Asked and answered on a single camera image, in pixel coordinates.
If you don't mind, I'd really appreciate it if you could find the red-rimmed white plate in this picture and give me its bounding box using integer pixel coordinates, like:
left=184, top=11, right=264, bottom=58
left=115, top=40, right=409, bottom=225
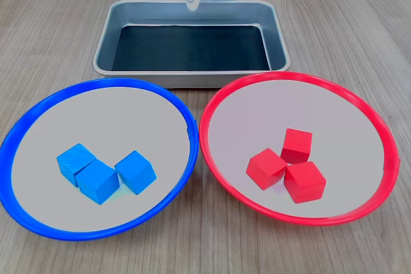
left=198, top=71, right=401, bottom=227

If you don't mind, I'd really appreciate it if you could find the steel tray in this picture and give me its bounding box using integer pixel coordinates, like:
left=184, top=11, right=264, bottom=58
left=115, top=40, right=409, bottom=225
left=92, top=0, right=292, bottom=89

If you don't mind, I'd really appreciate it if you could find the blue cube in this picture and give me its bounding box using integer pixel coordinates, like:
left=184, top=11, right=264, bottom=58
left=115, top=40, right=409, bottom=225
left=75, top=159, right=120, bottom=205
left=114, top=150, right=158, bottom=196
left=56, top=142, right=98, bottom=188

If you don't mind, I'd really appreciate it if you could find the red cube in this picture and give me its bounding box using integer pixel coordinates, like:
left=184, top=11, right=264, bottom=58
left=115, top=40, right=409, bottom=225
left=283, top=160, right=327, bottom=205
left=280, top=128, right=313, bottom=165
left=246, top=148, right=289, bottom=191

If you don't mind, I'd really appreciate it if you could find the black tray mat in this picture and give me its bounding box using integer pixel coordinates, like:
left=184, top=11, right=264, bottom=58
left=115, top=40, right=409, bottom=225
left=111, top=24, right=272, bottom=72

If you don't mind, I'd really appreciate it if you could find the blue-rimmed white plate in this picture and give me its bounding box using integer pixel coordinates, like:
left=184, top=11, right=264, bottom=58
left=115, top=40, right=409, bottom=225
left=0, top=77, right=199, bottom=242

